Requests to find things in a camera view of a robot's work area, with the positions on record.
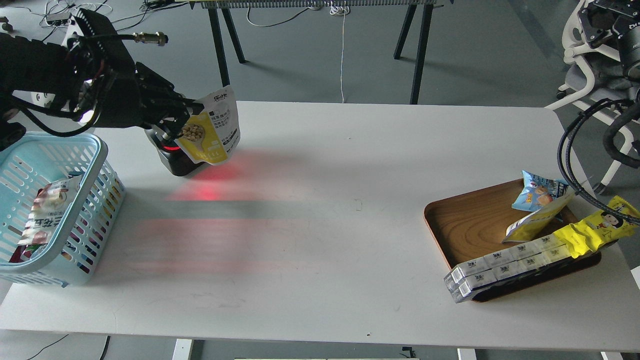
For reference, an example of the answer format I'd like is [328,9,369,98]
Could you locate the white hanging cord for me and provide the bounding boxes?
[330,5,351,104]

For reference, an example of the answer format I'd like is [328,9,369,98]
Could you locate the blue snack bag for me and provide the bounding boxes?
[510,170,569,212]

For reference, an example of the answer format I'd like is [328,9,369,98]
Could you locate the red white snack pack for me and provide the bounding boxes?
[9,172,83,264]

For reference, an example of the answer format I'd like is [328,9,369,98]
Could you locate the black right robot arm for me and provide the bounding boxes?
[577,0,640,169]

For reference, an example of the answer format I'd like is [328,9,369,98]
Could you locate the yellow white snack pouch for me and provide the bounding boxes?
[502,186,576,244]

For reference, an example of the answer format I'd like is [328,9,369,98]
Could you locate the black power adapter floor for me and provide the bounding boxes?
[45,11,73,27]

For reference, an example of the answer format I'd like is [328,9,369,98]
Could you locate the clear wrapped box row upper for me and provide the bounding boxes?
[460,234,566,271]

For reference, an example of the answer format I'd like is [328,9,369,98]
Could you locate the yellow nut snack pouch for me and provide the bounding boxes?
[175,85,242,166]

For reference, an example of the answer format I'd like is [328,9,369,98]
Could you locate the light blue plastic basket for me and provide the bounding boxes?
[0,132,126,287]

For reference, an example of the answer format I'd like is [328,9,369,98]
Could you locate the black cable bundle right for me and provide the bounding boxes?
[556,99,640,226]

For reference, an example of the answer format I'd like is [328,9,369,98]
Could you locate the yellow cartoon snack pack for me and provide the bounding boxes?
[552,196,639,259]

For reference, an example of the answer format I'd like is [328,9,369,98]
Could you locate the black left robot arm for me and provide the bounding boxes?
[0,9,204,150]

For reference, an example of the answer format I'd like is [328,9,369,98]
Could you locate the background black leg table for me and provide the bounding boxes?
[193,0,437,105]

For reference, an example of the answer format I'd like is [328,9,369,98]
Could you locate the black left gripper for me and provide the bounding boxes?
[67,8,204,146]

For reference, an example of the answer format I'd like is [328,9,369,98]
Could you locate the black barcode scanner red window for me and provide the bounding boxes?
[144,129,204,177]

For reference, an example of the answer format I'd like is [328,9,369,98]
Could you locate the brown wooden tray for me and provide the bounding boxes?
[423,178,602,302]

